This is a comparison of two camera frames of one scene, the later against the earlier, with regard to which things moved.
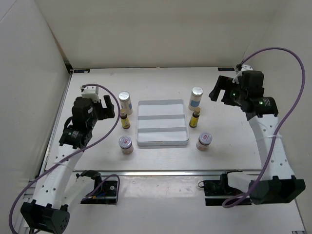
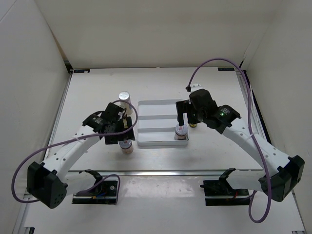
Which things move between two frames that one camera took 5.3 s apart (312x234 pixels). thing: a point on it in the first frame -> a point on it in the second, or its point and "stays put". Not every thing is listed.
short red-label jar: (125, 143) stays put
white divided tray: (162, 122) stays put
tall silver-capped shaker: (125, 102) stays put
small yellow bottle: (125, 122) stays put
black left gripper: (109, 108) -> (111, 139)
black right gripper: (222, 84) -> (184, 107)
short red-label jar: (204, 140) -> (181, 132)
